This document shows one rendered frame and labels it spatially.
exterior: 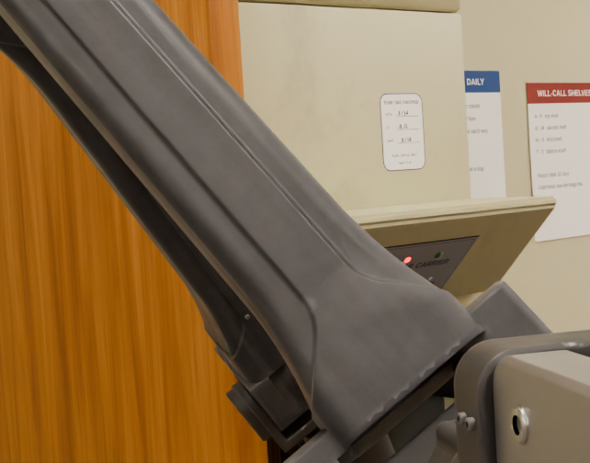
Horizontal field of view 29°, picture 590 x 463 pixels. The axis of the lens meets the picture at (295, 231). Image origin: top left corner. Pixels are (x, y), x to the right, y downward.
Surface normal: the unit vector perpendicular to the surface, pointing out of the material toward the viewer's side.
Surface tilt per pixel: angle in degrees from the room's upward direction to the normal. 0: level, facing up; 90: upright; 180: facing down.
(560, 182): 90
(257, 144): 69
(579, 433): 90
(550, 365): 0
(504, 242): 135
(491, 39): 90
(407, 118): 90
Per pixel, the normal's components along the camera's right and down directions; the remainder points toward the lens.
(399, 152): 0.64, 0.00
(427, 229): 0.50, 0.70
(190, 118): -0.07, -0.30
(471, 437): -0.98, 0.07
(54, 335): -0.77, 0.08
